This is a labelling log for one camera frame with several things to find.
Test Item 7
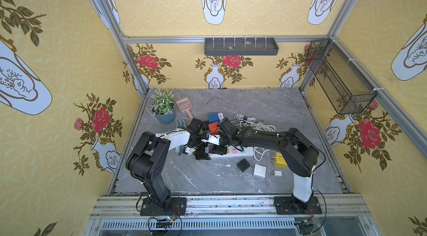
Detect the grey wall shelf tray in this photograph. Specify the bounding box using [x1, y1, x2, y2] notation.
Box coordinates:
[203, 36, 279, 56]

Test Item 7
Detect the potted green plant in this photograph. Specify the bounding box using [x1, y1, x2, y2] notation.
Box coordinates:
[151, 89, 176, 124]

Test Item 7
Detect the black wire mesh basket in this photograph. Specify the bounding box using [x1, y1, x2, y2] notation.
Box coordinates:
[306, 39, 377, 115]

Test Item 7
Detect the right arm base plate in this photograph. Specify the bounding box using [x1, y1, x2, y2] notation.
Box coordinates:
[274, 196, 322, 215]

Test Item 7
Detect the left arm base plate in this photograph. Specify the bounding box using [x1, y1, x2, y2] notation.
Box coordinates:
[139, 197, 187, 217]

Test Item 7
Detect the black plug adapter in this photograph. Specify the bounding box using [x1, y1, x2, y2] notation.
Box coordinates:
[237, 159, 251, 172]

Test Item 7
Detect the white power strip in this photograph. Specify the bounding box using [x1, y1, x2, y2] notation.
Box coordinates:
[209, 146, 254, 159]

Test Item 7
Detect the red cube socket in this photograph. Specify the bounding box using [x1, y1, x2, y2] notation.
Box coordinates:
[209, 122, 220, 135]

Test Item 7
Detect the pink plastic scoop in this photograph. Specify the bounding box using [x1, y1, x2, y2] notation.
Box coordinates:
[176, 98, 193, 120]

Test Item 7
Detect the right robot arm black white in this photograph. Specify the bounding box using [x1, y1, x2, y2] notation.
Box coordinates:
[202, 118, 321, 203]

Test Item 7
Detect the yellow plug adapter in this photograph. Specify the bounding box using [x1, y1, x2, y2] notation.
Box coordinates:
[273, 152, 288, 169]

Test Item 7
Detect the blue cube socket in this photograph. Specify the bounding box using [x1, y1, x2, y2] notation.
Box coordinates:
[208, 113, 220, 124]

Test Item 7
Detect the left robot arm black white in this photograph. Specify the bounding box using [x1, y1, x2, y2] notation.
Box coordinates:
[126, 119, 210, 210]

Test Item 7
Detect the white coiled power cable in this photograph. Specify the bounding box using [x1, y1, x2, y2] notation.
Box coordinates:
[230, 113, 277, 161]

